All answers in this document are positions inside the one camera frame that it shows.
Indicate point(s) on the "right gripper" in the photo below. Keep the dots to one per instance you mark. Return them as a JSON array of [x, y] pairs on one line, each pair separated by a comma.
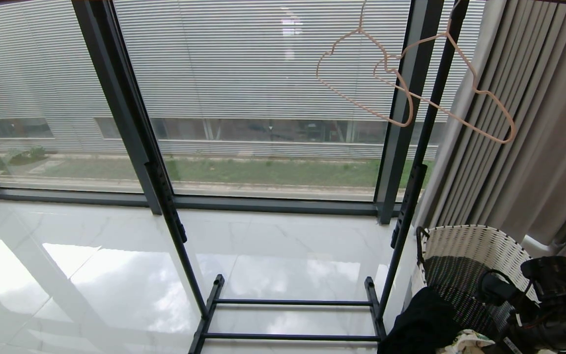
[[543, 327]]

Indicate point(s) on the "cream printed garment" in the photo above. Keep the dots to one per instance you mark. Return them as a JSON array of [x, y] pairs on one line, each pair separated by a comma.
[[467, 342]]

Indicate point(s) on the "pink clothes hanger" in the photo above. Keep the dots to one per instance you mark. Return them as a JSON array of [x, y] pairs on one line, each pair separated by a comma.
[[513, 132], [360, 25]]

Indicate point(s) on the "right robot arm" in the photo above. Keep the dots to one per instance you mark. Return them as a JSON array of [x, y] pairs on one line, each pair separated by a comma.
[[551, 273]]

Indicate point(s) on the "white laundry basket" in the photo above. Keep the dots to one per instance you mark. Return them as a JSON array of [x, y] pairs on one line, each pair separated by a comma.
[[469, 241]]

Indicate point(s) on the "black clothes rack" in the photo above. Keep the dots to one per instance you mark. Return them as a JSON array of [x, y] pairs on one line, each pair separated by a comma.
[[413, 196]]

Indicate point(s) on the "black garment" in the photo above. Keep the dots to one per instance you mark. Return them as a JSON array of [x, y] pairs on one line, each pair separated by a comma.
[[420, 324]]

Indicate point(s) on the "beige curtain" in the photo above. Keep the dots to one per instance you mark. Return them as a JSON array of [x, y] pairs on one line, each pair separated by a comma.
[[533, 123]]

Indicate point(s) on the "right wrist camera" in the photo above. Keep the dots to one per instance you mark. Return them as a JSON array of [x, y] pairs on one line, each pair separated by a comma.
[[496, 290]]

